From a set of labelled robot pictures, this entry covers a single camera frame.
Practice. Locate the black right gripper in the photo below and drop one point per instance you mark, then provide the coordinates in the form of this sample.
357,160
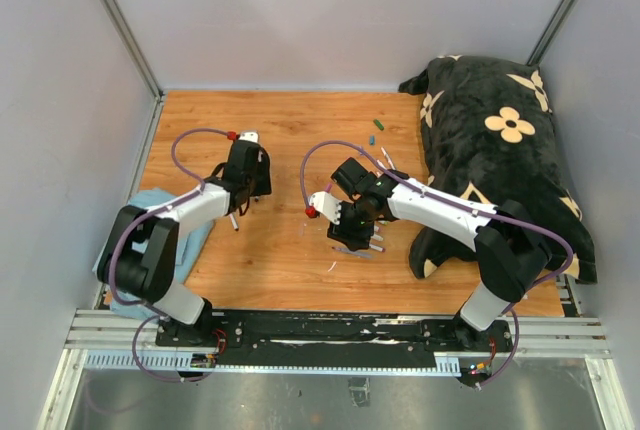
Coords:
353,239

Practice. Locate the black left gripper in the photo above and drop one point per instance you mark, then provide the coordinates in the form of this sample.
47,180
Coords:
263,188

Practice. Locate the dark green cap marker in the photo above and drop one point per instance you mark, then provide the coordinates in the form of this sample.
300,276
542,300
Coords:
388,158

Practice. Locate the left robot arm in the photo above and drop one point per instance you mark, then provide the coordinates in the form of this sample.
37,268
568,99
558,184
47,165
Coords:
140,253

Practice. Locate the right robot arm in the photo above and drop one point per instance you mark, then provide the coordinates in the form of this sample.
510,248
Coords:
509,253

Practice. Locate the black floral pillow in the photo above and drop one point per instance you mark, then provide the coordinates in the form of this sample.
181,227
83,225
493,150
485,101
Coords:
488,136

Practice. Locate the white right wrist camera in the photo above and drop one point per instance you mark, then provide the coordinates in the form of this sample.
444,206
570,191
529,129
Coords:
325,204

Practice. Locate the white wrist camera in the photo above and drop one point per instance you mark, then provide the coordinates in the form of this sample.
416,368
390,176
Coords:
250,136
325,204

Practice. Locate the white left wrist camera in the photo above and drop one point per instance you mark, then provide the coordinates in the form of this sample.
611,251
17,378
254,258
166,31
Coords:
250,136

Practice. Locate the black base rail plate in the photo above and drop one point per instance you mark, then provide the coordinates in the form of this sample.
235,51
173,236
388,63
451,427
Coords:
328,340

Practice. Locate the aluminium frame rails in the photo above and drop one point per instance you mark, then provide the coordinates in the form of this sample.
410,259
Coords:
101,340

